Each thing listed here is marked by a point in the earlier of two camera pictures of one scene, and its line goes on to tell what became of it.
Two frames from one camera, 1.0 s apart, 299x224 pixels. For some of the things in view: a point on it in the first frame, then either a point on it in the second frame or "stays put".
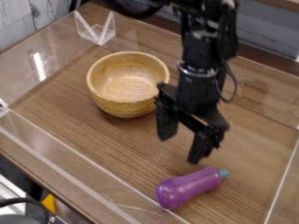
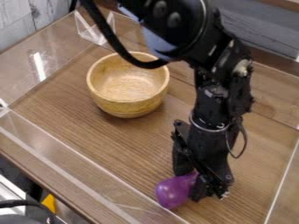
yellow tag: x=51 y=202 stays put
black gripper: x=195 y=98 to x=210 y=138
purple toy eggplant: x=175 y=190 stays put
